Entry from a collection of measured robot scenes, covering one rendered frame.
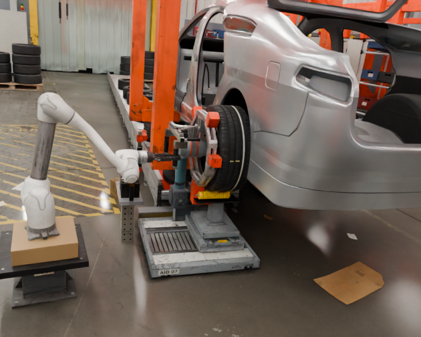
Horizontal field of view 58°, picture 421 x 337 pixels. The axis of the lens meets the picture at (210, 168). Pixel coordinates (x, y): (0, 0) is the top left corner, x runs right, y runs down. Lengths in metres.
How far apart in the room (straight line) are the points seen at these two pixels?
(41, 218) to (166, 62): 1.51
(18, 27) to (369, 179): 12.23
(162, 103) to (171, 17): 0.66
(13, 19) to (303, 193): 12.06
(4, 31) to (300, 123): 12.02
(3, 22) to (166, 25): 10.59
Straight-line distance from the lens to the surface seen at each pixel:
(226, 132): 2.60
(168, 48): 3.13
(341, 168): 2.10
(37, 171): 2.60
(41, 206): 2.45
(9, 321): 2.59
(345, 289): 3.05
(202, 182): 2.78
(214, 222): 3.08
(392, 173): 2.28
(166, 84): 3.15
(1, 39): 13.47
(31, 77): 10.80
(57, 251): 2.45
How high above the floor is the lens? 1.62
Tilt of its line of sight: 19 degrees down
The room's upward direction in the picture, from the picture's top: 6 degrees clockwise
